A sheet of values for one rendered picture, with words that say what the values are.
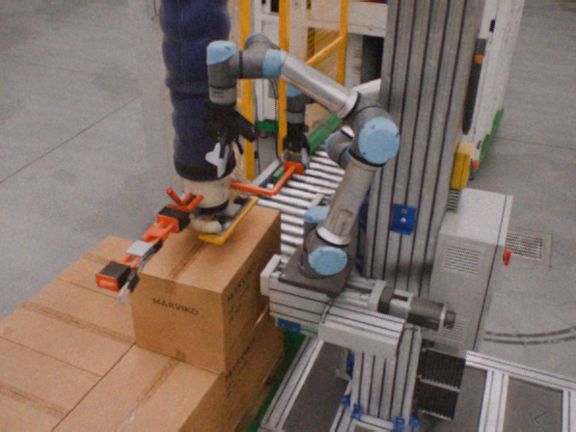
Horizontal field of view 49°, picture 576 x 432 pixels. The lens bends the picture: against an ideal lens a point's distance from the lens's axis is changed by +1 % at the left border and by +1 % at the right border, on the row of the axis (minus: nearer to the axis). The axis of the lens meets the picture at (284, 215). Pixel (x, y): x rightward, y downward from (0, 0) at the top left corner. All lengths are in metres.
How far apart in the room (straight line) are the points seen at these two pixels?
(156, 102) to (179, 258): 1.55
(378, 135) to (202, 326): 1.06
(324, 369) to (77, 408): 1.12
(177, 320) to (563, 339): 2.18
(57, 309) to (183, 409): 0.83
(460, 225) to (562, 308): 1.90
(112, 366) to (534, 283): 2.56
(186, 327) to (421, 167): 1.07
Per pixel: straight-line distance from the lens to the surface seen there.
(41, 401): 2.57
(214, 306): 2.30
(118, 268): 1.98
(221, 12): 2.09
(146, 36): 3.68
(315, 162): 4.01
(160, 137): 3.88
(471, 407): 2.96
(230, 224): 2.37
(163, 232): 2.13
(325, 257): 1.93
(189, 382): 2.50
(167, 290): 2.37
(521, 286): 4.05
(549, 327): 3.81
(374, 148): 1.76
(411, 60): 1.93
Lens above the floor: 2.36
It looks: 32 degrees down
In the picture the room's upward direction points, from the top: straight up
